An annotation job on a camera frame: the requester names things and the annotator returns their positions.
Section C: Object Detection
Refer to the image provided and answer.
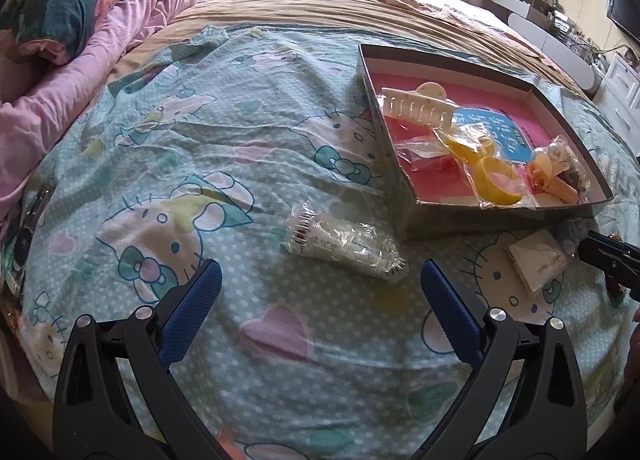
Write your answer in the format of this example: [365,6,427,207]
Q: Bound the orange spiral hair clip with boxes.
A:
[526,152,579,204]

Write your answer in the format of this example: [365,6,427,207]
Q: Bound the bagged yellow bangles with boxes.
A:
[434,123,535,209]

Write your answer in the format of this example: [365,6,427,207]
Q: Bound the bagged white hair clip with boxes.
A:
[282,201,409,284]

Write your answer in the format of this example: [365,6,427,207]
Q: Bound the cream hair claw clip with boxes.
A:
[382,82,460,130]

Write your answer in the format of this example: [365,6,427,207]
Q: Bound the bagged dark jewelry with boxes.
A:
[547,136,590,198]

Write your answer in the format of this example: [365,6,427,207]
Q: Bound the small white card bag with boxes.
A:
[506,229,570,294]

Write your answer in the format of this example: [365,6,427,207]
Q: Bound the white drawer dresser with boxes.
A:
[593,54,640,158]

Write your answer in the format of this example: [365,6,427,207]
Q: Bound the grey cardboard box tray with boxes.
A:
[359,44,613,239]

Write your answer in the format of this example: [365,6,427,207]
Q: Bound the grey vanity desk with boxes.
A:
[484,0,601,98]

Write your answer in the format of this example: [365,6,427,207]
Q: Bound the small clear flat bag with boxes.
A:
[394,136,451,168]

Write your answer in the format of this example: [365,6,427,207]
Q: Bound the Hello Kitty bed sheet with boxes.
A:
[20,26,636,459]

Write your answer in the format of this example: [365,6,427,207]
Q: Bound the tan blanket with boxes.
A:
[108,0,582,94]

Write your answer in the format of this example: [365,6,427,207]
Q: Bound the pink quilt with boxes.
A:
[1,0,198,215]

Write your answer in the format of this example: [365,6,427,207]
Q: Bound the dark floral pillow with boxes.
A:
[1,0,119,66]

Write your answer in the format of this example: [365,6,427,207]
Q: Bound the wall television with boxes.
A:
[606,0,639,44]

